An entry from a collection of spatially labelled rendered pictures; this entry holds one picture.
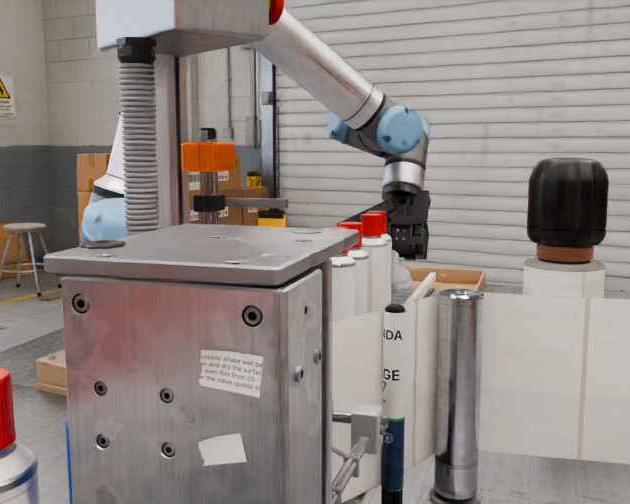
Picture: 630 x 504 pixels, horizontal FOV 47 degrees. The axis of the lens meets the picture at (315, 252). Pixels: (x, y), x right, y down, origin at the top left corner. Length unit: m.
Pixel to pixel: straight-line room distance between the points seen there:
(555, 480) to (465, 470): 0.12
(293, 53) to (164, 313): 0.84
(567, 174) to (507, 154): 4.33
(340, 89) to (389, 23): 4.34
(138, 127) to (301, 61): 0.50
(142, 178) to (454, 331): 0.31
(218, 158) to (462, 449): 0.36
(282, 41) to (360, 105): 0.16
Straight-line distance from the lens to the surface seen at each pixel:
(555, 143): 5.05
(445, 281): 1.94
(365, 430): 0.50
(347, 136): 1.28
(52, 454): 0.94
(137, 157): 0.67
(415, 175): 1.30
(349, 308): 0.94
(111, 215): 1.06
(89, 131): 7.30
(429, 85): 5.30
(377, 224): 1.12
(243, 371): 0.29
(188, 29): 0.64
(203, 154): 0.74
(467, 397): 0.63
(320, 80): 1.13
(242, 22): 0.67
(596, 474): 0.77
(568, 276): 0.80
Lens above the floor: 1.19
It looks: 8 degrees down
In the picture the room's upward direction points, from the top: straight up
